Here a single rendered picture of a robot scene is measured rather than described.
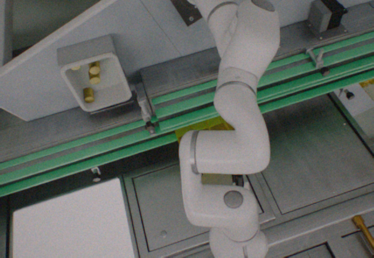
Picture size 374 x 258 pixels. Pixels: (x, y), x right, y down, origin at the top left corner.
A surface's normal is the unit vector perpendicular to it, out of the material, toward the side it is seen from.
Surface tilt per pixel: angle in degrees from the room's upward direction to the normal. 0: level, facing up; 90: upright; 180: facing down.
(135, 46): 0
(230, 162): 47
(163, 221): 90
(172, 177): 89
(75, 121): 90
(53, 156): 90
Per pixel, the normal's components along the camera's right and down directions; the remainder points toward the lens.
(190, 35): 0.29, 0.77
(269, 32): 0.40, -0.54
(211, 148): -0.26, -0.23
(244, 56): -0.52, 0.53
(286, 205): -0.11, -0.57
